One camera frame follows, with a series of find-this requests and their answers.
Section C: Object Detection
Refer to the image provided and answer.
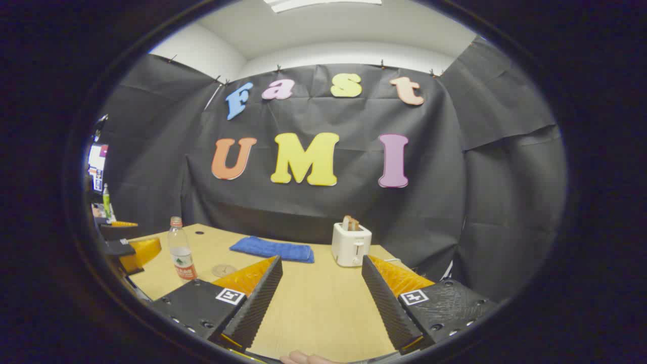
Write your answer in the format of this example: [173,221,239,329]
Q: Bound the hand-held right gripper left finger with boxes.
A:
[151,255,284,352]

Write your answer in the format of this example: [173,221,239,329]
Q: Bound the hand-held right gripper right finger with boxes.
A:
[360,254,499,356]

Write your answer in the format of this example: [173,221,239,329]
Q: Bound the clear plastic water bottle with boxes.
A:
[168,216,199,281]

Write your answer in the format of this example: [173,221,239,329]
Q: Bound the folded blue towel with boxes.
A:
[229,236,315,264]

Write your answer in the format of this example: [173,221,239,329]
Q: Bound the white toaster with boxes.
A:
[331,222,373,267]

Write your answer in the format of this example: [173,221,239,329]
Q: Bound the computer monitor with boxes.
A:
[88,144,109,194]

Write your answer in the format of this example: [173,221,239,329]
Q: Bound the black backdrop cloth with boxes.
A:
[99,38,567,304]

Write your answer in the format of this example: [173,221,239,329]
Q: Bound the white rod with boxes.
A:
[205,82,223,111]

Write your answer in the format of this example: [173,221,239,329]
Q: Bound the ceiling light panel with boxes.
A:
[264,0,383,13]

